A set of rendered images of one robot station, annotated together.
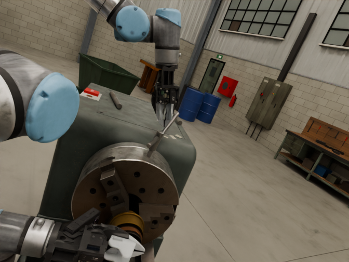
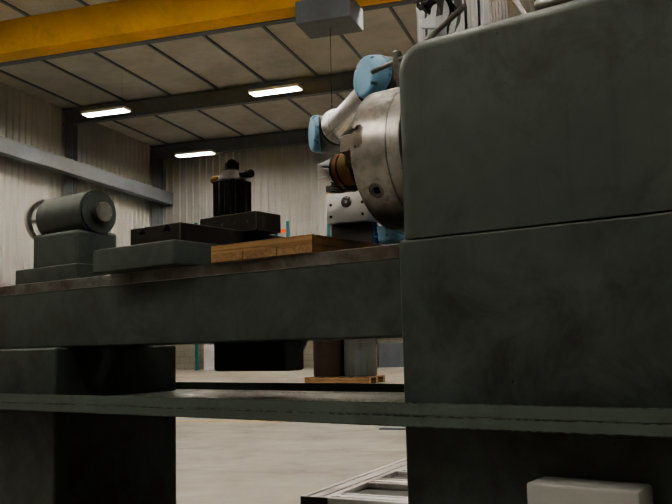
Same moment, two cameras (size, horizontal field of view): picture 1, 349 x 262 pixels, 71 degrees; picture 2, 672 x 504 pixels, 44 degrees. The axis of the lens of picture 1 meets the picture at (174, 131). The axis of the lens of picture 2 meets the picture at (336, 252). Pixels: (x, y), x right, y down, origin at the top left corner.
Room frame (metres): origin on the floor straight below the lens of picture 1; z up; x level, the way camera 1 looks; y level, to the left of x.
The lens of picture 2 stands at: (2.01, -1.20, 0.67)
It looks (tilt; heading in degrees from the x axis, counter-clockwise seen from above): 6 degrees up; 142
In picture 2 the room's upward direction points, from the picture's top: 1 degrees counter-clockwise
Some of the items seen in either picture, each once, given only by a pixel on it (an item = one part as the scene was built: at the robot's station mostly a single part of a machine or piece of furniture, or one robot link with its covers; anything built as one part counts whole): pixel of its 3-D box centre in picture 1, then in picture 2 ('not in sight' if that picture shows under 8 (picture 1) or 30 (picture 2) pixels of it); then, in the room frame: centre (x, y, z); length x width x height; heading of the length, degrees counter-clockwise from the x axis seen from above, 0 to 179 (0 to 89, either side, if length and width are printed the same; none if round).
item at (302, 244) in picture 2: not in sight; (308, 255); (0.40, -0.02, 0.89); 0.36 x 0.30 x 0.04; 106
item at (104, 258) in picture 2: not in sight; (207, 263); (0.04, -0.09, 0.90); 0.53 x 0.30 x 0.06; 106
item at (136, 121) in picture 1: (122, 148); (588, 138); (1.06, 0.19, 1.06); 0.59 x 0.48 x 0.39; 16
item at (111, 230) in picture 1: (109, 235); not in sight; (0.47, 0.05, 1.10); 0.09 x 0.02 x 0.05; 105
